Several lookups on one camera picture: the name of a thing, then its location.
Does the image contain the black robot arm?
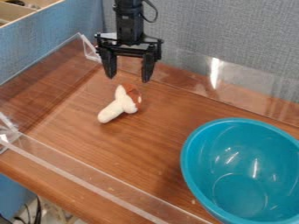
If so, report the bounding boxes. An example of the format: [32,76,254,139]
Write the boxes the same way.
[95,0,165,83]

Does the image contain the blue plastic bowl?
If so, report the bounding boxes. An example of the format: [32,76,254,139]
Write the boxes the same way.
[181,118,299,224]

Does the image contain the clear acrylic back barrier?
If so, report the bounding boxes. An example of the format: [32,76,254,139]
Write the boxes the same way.
[79,31,299,127]

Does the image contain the clear acrylic barrier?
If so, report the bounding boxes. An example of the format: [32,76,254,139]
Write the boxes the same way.
[79,31,299,127]
[0,112,211,224]
[0,32,86,87]

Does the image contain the white plush mushroom red cap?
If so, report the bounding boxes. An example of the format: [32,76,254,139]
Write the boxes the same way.
[98,83,143,123]

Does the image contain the black floor cables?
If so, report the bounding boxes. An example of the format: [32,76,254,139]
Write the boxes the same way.
[0,195,44,224]

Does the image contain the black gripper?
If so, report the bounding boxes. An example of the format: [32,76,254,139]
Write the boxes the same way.
[95,32,165,83]

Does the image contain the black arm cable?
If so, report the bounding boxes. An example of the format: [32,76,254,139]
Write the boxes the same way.
[142,0,159,24]

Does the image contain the clear acrylic left barrier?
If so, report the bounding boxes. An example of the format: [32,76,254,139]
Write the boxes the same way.
[0,32,86,87]

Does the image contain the clear acrylic front barrier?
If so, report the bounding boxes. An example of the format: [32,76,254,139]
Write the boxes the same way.
[0,112,211,224]

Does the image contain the wooden shelf box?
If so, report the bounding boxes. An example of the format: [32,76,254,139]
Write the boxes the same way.
[0,0,66,28]

